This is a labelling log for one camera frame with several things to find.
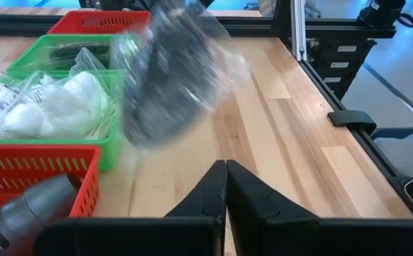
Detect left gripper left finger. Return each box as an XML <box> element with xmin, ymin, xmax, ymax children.
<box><xmin>164</xmin><ymin>159</ymin><xmax>227</xmax><ymax>219</ymax></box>

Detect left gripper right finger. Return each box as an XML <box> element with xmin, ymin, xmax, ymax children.
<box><xmin>226</xmin><ymin>159</ymin><xmax>321</xmax><ymax>220</ymax></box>

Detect long black scrunchies packet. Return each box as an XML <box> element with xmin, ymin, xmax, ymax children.
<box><xmin>110</xmin><ymin>0</ymin><xmax>254</xmax><ymax>150</ymax></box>

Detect white cotton balls bag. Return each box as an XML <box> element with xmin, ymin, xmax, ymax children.
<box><xmin>0</xmin><ymin>95</ymin><xmax>72</xmax><ymax>140</ymax></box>
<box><xmin>62</xmin><ymin>48</ymin><xmax>112</xmax><ymax>138</ymax></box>

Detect gray travel bottle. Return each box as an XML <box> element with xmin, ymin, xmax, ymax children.
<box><xmin>0</xmin><ymin>172</ymin><xmax>83</xmax><ymax>256</ymax></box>

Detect green plastic basket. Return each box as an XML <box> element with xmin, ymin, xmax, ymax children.
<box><xmin>6</xmin><ymin>33</ymin><xmax>149</xmax><ymax>80</ymax></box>
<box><xmin>0</xmin><ymin>68</ymin><xmax>127</xmax><ymax>172</ymax></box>

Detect black edge clamp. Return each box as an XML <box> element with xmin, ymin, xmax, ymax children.
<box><xmin>327</xmin><ymin>109</ymin><xmax>377</xmax><ymax>135</ymax></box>

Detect black box white labels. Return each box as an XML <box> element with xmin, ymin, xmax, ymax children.
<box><xmin>307</xmin><ymin>37</ymin><xmax>377</xmax><ymax>101</ymax></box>

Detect gray chair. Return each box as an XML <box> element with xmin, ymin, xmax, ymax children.
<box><xmin>369</xmin><ymin>106</ymin><xmax>413</xmax><ymax>178</ymax></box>

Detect red plastic basket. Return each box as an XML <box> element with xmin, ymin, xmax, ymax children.
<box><xmin>47</xmin><ymin>9</ymin><xmax>151</xmax><ymax>36</ymax></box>
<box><xmin>0</xmin><ymin>143</ymin><xmax>103</xmax><ymax>256</ymax></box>

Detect silver aluminium post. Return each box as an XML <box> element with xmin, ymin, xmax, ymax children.
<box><xmin>290</xmin><ymin>0</ymin><xmax>307</xmax><ymax>62</ymax></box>

